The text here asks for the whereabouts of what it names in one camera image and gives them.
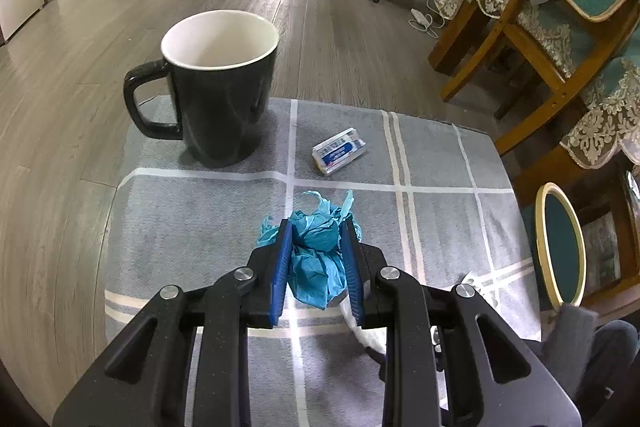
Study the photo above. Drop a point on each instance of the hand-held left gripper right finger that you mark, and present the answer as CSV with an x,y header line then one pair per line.
x,y
352,277

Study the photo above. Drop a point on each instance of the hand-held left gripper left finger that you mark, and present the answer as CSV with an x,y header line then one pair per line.
x,y
280,277

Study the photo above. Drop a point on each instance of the blue paper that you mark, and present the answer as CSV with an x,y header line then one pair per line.
x,y
315,252

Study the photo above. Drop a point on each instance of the teal bin with cream rim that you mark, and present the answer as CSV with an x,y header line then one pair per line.
x,y
557,237

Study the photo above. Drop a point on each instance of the white crumpled tissue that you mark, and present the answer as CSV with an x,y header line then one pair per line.
x,y
370,337

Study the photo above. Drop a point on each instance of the grey checked mat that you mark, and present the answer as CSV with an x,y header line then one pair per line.
x,y
430,227

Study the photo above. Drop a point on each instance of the small blue and white box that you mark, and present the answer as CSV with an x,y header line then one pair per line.
x,y
337,152

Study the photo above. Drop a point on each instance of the black mug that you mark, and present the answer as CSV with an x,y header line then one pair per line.
x,y
225,107

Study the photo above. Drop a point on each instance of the wooden chair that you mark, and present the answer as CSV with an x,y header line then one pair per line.
x,y
545,92
465,52

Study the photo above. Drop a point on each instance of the person's dark grey clothing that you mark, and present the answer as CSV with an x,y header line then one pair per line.
x,y
600,367

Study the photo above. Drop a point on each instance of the white power strip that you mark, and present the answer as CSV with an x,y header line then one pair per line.
x,y
422,18

